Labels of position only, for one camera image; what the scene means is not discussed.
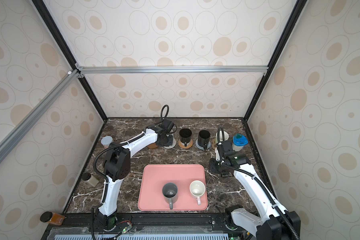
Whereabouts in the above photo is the rattan woven round coaster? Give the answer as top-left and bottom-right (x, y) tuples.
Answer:
(178, 139), (194, 149)

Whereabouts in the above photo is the black mug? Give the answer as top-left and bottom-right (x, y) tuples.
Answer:
(179, 128), (192, 144)
(198, 130), (211, 148)

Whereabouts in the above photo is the blue woven round coaster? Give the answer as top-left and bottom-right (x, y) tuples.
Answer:
(196, 141), (212, 151)

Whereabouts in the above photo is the white mug pink handle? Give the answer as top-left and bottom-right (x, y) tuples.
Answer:
(190, 180), (206, 206)

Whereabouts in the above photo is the grey mug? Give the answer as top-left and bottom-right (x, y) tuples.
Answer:
(162, 183), (179, 210)

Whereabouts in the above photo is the multicolour woven round coaster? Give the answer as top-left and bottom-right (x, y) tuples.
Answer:
(164, 138), (177, 149)

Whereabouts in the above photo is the dark brown round coaster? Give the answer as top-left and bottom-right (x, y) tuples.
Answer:
(147, 143), (158, 149)

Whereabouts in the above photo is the cork paw print coaster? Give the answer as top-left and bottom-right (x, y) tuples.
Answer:
(212, 138), (217, 150)

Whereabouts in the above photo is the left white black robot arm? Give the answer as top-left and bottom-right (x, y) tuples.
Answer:
(92, 126), (173, 229)

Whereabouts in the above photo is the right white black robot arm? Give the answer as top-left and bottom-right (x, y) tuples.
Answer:
(209, 154), (301, 240)

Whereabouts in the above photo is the blue lidded white jar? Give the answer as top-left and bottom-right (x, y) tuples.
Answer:
(232, 134), (248, 152)

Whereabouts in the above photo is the grey lidded pink jar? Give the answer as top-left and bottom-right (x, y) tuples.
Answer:
(101, 136), (114, 149)

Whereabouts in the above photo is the pink tray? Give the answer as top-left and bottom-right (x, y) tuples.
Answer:
(138, 164), (208, 211)

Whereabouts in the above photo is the small clear bottle black cap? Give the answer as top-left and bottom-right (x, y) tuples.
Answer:
(82, 172), (99, 187)

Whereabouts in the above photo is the amber spice jar black cap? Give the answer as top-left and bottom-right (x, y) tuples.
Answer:
(40, 212), (66, 226)

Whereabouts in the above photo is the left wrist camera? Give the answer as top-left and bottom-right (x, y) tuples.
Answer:
(160, 119), (178, 135)

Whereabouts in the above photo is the horizontal aluminium frame bar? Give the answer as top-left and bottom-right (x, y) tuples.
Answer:
(78, 65), (269, 75)

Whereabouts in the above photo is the diagonal aluminium frame bar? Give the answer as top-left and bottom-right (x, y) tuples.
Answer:
(0, 70), (79, 163)

